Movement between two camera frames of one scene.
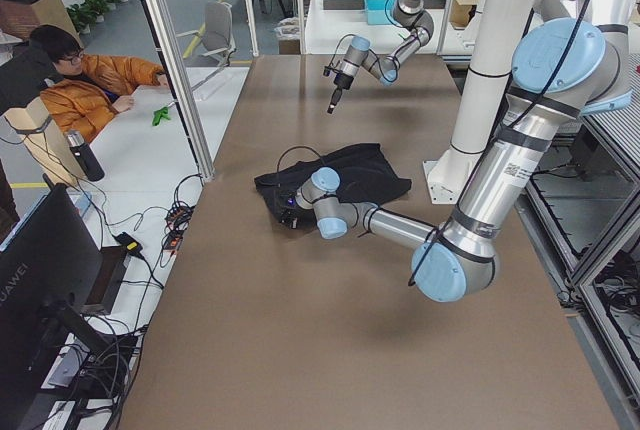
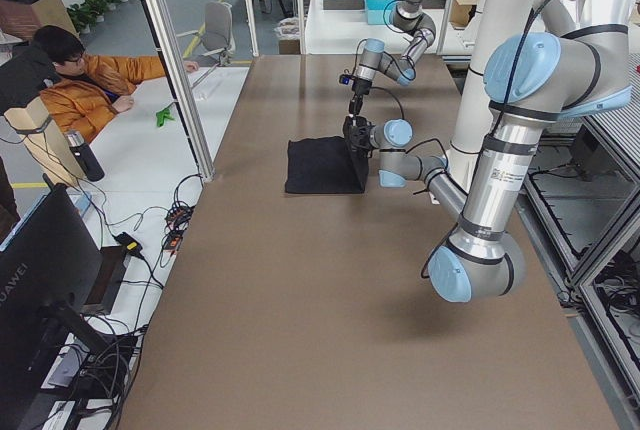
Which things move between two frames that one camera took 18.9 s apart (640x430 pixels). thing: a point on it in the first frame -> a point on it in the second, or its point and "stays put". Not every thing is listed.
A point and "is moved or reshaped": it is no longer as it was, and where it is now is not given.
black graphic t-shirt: x=365 y=175 is moved or reshaped
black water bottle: x=85 y=155 stays put
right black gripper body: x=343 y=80 -> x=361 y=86
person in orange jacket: x=89 y=91 stays put
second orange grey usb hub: x=177 y=218 stays put
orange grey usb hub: x=173 y=239 stays put
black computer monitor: x=48 y=283 stays put
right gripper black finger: x=335 y=99 -> x=356 y=104
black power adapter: x=130 y=243 stays put
